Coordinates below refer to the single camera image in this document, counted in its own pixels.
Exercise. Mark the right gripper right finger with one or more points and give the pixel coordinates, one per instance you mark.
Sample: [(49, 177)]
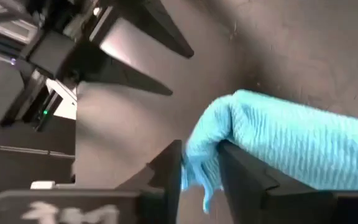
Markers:
[(244, 180)]

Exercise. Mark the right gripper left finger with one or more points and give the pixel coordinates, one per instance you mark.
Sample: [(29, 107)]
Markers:
[(166, 174)]

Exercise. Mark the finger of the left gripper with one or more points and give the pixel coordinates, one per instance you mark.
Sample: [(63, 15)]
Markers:
[(166, 28), (126, 74)]

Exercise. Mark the teal microfiber towel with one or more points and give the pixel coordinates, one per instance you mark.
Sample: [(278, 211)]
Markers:
[(291, 140)]

